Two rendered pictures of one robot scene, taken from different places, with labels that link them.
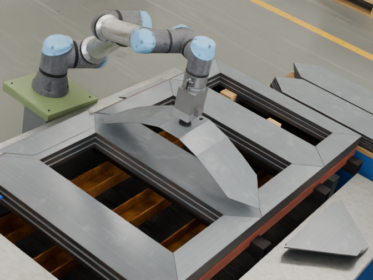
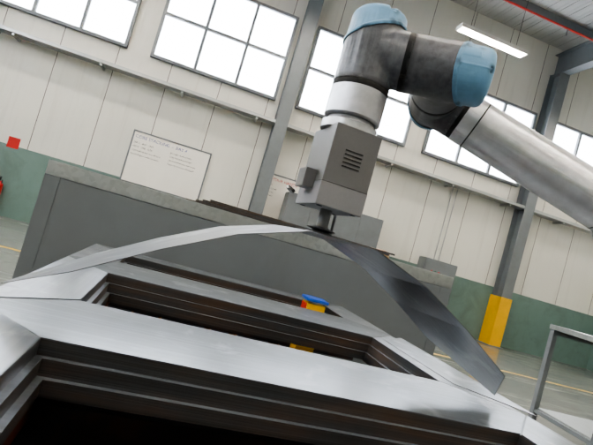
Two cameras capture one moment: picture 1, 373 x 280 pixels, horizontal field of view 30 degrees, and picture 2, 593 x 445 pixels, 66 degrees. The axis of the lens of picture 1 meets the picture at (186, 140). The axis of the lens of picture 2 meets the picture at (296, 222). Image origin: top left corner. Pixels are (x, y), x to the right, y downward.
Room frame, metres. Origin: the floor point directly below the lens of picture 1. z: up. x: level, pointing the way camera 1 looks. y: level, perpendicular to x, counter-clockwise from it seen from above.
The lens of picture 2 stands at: (2.35, -0.43, 1.02)
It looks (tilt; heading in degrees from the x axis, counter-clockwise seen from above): 2 degrees up; 136
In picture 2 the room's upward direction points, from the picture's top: 16 degrees clockwise
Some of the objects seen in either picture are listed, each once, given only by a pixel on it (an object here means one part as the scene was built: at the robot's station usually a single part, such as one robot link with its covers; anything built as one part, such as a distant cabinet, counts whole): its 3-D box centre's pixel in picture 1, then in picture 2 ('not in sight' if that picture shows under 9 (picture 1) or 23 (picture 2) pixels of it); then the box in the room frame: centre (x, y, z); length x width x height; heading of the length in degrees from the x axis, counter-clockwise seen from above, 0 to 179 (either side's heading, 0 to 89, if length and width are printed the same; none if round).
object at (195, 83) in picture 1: (195, 78); (353, 110); (1.95, 0.02, 1.20); 0.08 x 0.08 x 0.05
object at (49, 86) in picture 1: (51, 78); not in sight; (2.49, 0.61, 0.76); 0.15 x 0.15 x 0.10
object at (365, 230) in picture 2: not in sight; (345, 259); (-3.61, 7.09, 0.98); 1.00 x 0.48 x 1.95; 58
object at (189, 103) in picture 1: (192, 101); (329, 164); (1.94, 0.01, 1.13); 0.10 x 0.09 x 0.16; 62
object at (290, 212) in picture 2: not in sight; (297, 245); (-4.17, 6.19, 0.98); 1.00 x 0.48 x 1.95; 58
